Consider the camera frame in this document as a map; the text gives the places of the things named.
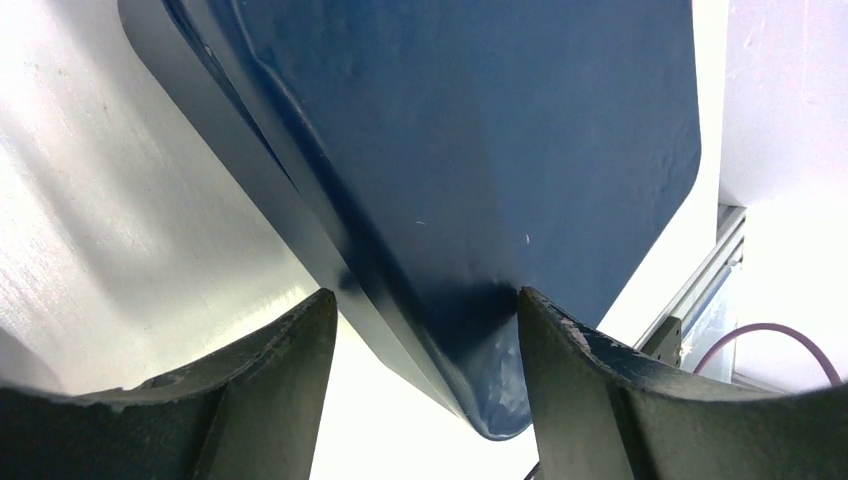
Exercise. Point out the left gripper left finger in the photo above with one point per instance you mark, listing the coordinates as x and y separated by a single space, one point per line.
250 410

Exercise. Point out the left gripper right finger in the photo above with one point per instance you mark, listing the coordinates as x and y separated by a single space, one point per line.
602 410

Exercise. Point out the blue tin lid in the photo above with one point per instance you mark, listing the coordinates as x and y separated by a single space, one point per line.
456 151

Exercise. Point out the blue tin chocolate box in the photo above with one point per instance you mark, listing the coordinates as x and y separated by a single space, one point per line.
186 75

